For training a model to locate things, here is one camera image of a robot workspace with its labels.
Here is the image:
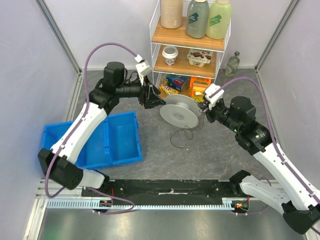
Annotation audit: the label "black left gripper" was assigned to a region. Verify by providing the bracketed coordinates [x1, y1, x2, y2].
[116, 73, 166, 110]

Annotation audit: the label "thin dark brown cable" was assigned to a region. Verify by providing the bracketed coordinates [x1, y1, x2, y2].
[170, 109, 205, 150]

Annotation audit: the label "grey plastic cable spool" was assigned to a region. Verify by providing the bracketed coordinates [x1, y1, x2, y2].
[159, 94, 201, 129]

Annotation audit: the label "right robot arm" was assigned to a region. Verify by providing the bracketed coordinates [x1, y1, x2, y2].
[198, 96, 320, 235]

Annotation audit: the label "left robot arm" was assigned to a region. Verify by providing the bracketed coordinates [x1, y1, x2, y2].
[38, 60, 165, 197]

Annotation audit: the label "yellow candy bag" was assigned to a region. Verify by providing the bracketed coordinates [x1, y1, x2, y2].
[159, 82, 179, 96]

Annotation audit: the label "orange snack box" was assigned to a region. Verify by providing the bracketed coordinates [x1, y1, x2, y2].
[189, 76, 212, 102]

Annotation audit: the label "blue snack box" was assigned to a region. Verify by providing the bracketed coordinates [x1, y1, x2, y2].
[164, 74, 190, 92]

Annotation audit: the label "white yogurt cup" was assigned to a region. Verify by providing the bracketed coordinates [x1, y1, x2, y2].
[162, 45, 179, 66]

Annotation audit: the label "chocolate dessert tub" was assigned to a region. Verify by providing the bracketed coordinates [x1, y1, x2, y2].
[187, 48, 214, 68]

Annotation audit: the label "clear glass bottle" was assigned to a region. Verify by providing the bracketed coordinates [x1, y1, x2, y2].
[224, 51, 240, 77]

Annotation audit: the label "blue plastic compartment bin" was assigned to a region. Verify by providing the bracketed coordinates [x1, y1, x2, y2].
[39, 111, 143, 171]

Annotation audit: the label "beige bottle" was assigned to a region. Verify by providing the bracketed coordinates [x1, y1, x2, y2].
[160, 0, 183, 29]

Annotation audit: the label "grey green bottle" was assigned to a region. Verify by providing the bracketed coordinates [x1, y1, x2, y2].
[185, 0, 210, 39]

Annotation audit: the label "light green bottle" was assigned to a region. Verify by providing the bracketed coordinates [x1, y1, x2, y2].
[205, 0, 232, 40]

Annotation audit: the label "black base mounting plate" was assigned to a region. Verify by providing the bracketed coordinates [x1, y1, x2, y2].
[81, 178, 261, 206]

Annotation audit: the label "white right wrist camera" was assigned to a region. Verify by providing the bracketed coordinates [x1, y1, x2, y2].
[203, 83, 224, 103]

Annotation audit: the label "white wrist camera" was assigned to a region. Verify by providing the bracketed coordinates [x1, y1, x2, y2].
[134, 54, 153, 86]
[203, 83, 224, 103]

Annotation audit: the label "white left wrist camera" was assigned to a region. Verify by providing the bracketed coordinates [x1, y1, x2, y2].
[134, 54, 153, 86]

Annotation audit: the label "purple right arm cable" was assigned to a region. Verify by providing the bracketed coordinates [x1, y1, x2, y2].
[211, 76, 320, 216]

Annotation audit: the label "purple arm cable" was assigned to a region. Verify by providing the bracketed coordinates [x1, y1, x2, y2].
[44, 42, 141, 215]
[211, 76, 320, 216]

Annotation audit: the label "white wire shelf rack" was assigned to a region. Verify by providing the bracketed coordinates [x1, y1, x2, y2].
[149, 0, 231, 87]

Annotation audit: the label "right aluminium frame post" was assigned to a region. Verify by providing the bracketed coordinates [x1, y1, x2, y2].
[254, 0, 301, 73]

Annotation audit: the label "aluminium frame post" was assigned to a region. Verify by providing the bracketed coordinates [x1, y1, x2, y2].
[35, 0, 82, 74]
[254, 0, 301, 73]

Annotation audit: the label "grey slotted cable duct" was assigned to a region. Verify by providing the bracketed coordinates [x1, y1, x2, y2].
[46, 199, 235, 211]

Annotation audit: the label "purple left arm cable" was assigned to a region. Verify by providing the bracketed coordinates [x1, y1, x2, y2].
[44, 42, 141, 215]

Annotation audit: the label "left aluminium frame post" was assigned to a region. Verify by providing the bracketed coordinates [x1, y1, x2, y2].
[35, 0, 82, 74]

